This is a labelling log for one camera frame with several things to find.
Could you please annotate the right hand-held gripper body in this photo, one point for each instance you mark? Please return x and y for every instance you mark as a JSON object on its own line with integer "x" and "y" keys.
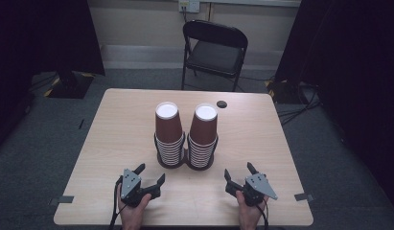
{"x": 258, "y": 187}

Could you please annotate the white wall socket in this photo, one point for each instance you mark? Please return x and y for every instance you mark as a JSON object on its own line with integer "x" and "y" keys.
{"x": 189, "y": 5}

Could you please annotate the person's left hand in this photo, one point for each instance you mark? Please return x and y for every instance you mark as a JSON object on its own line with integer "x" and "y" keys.
{"x": 134, "y": 214}

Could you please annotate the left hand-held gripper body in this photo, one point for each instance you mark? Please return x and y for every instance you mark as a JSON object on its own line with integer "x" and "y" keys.
{"x": 130, "y": 185}

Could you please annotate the black stand base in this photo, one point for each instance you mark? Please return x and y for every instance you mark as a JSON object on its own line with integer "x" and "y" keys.
{"x": 71, "y": 86}
{"x": 282, "y": 92}

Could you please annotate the stack of brown paper cups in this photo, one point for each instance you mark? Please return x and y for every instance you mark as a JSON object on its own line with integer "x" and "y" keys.
{"x": 203, "y": 127}
{"x": 168, "y": 127}

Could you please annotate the black round table grommet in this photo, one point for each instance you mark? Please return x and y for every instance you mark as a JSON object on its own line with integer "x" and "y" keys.
{"x": 221, "y": 104}

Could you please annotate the black curtain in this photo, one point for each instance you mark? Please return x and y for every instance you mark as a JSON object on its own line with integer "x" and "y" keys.
{"x": 354, "y": 64}
{"x": 41, "y": 32}

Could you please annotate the person's right hand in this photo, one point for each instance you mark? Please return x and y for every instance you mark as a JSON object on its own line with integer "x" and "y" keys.
{"x": 249, "y": 214}

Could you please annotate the grey tape strip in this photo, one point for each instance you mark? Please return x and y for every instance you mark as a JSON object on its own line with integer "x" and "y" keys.
{"x": 62, "y": 200}
{"x": 303, "y": 197}

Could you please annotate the black folding chair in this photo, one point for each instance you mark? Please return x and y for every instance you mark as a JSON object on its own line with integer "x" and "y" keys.
{"x": 213, "y": 54}

